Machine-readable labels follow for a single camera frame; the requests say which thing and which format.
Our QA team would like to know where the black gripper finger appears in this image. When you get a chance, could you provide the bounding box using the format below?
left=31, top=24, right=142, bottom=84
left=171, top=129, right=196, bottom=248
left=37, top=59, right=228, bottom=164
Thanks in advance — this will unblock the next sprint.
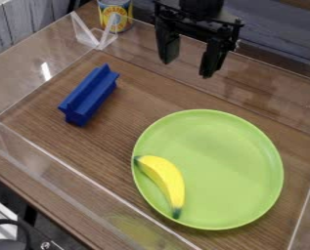
left=198, top=37, right=228, bottom=79
left=154, top=19, right=181, bottom=64

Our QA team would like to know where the blue plastic block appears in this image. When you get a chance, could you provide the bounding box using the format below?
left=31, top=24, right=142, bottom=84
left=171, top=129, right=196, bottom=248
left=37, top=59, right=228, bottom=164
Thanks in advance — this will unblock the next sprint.
left=57, top=63, right=119, bottom=126

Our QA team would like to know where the green round plate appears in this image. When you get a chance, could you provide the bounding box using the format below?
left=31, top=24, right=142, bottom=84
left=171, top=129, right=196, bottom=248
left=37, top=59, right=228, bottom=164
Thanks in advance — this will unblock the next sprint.
left=130, top=109, right=284, bottom=230

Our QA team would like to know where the yellow labelled tin can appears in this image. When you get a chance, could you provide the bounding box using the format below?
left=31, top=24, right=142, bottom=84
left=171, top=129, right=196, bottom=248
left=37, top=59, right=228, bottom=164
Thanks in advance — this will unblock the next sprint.
left=96, top=0, right=133, bottom=33

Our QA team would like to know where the yellow toy banana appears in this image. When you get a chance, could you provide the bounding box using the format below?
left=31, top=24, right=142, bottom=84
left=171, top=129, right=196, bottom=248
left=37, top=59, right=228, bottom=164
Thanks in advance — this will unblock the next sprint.
left=133, top=155, right=185, bottom=219

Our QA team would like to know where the black device with knob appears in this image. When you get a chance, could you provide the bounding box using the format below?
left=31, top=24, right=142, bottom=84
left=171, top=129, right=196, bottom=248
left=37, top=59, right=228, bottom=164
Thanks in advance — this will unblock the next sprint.
left=16, top=226, right=82, bottom=250

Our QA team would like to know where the clear acrylic enclosure wall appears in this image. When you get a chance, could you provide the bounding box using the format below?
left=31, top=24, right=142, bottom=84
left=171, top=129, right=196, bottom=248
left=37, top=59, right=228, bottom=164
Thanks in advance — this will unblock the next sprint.
left=0, top=7, right=310, bottom=250

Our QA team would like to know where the black cable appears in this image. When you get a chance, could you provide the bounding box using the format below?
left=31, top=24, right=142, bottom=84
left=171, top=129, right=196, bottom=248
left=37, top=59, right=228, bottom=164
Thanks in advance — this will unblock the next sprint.
left=0, top=218, right=32, bottom=250

